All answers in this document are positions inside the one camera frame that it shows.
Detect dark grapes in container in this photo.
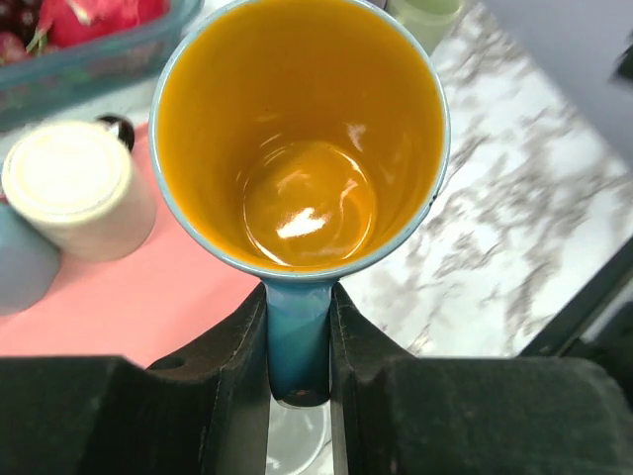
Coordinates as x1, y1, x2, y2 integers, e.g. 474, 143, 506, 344
1, 0, 47, 66

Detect pink plastic tray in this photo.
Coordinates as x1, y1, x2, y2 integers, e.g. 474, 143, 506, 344
1, 125, 257, 367

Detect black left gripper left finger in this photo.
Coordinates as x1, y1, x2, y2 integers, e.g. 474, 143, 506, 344
147, 285, 270, 474

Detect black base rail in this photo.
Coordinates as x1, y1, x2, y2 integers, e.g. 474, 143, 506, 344
520, 241, 632, 399

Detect cream ceramic mug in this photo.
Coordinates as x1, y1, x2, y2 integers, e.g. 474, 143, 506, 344
1, 116, 156, 261

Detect green ceramic mug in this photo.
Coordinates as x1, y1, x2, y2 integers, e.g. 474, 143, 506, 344
386, 0, 465, 54

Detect red toy dragon fruit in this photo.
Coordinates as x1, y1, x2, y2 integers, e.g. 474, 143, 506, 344
26, 0, 170, 52

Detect light blue faceted mug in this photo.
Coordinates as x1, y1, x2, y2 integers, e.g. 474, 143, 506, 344
1, 203, 60, 317

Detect blue-bottom beige mug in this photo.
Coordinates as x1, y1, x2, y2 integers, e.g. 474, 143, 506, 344
148, 1, 451, 407

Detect teal plastic fruit container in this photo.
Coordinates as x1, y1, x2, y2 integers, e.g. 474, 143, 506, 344
1, 1, 204, 132

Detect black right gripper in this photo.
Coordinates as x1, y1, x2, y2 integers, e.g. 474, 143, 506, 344
612, 47, 633, 82

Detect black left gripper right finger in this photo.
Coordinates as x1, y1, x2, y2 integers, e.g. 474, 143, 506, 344
328, 285, 410, 474

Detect small grey-purple mug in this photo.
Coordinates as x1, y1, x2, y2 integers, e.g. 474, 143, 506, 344
265, 399, 330, 475

